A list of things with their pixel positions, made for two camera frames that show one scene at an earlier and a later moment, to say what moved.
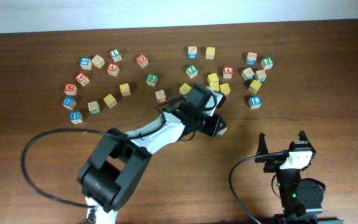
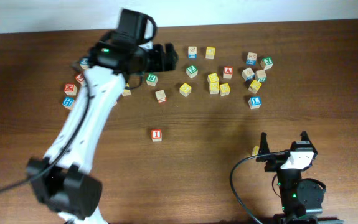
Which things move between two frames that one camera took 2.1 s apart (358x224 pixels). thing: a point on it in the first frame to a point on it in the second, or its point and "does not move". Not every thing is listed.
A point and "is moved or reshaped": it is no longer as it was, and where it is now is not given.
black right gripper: [273, 163] does not move
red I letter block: [221, 131] is moved or reshaped
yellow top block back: [210, 53] does not move
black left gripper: [215, 126] to [163, 63]
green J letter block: [266, 63] does not move
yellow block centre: [185, 88] does not move
